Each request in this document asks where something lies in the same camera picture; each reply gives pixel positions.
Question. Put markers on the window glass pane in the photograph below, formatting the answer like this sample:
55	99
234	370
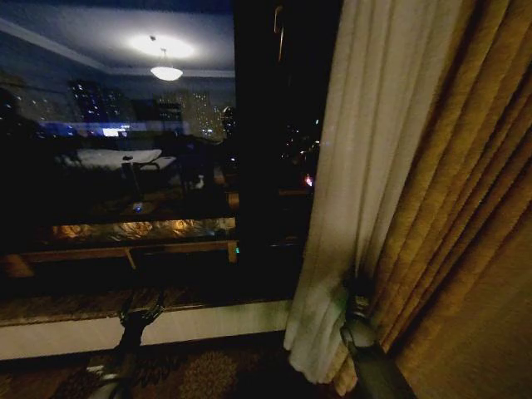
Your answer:
116	137

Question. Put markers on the white sheer curtain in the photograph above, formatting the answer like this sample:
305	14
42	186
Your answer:
357	166

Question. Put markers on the dark marble window sill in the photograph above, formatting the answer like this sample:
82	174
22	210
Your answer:
75	306

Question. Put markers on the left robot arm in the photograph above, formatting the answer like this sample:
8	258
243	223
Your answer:
114	376

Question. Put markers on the golden thick curtain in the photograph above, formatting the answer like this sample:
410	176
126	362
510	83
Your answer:
465	199

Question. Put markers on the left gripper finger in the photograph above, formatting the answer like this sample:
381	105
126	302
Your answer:
126	301
159	300

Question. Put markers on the dark window frame post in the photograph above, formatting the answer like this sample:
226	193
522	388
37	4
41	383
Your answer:
257	145

